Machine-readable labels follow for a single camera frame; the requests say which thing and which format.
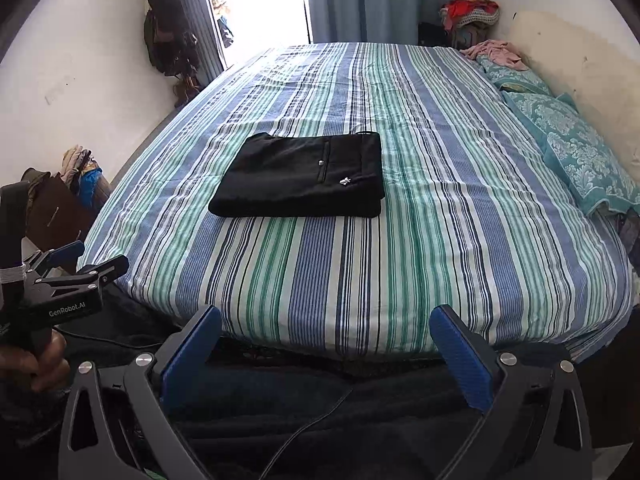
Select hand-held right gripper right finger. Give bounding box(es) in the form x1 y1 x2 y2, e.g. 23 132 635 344
429 304 593 480

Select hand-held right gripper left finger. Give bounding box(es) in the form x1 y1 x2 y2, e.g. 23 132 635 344
57 304 223 480

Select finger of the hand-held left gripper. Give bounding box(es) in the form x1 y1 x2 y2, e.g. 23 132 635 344
29 241 85 279
37 255 130 292

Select black pants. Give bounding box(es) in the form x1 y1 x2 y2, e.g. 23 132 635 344
208 131 385 219

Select person's left hand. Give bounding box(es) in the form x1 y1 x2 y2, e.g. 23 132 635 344
0 332 71 395

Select brown bag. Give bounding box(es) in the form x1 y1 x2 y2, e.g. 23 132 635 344
22 170 98 261

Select colourful clothes heap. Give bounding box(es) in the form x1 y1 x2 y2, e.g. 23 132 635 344
60 145 110 209

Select dark fleece blanket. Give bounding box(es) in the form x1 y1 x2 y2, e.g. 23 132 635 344
0 280 606 480

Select striped bed sheet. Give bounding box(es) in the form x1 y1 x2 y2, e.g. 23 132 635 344
77 41 633 361

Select large teal patterned pillow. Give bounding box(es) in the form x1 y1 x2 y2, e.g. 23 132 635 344
502 92 640 217

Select dark hanging clothes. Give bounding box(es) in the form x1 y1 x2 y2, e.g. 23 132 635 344
144 0 201 77

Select blue curtain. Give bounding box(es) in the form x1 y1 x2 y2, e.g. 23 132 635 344
305 0 487 46
162 0 227 73

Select small teal patterned pillow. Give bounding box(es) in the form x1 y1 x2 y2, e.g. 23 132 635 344
475 52 553 96

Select pink cloth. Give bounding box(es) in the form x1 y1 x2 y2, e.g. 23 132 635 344
460 40 530 72

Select cream padded headboard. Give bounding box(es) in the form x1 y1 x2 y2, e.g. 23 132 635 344
510 10 640 171

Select black bag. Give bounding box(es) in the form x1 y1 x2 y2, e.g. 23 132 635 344
417 22 452 48

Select red and grey clothes pile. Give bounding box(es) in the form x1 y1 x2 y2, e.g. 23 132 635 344
440 0 501 31

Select black cable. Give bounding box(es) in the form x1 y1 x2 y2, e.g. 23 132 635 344
252 385 354 480

